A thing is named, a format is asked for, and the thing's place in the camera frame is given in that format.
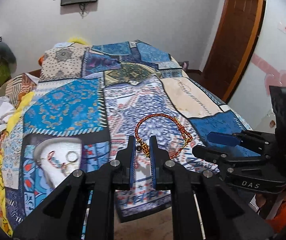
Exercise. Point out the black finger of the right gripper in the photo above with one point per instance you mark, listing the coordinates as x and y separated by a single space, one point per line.
208 154

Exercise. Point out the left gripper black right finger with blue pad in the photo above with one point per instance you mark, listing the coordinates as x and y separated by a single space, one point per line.
203 206

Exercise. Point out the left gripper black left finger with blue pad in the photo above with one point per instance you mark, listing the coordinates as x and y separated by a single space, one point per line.
82 206

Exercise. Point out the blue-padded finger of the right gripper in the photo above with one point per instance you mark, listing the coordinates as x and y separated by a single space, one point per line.
223 139

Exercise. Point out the purple heart-shaped tin box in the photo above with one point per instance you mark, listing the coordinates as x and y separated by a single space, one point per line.
58 157

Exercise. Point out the hand in orange sleeve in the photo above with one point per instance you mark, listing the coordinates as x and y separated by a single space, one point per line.
270 203

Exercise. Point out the white wardrobe with hearts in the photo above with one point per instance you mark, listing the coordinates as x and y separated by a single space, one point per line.
267 67

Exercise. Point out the yellow cloth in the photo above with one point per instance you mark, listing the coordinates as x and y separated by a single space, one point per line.
10 152

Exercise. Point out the blue patchwork patterned bedspread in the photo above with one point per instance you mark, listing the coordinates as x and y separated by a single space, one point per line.
103 95

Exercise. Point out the brown wooden door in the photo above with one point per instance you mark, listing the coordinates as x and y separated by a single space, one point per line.
232 47

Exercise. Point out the striped orange brown blanket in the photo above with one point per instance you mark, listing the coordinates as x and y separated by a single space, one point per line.
17 87

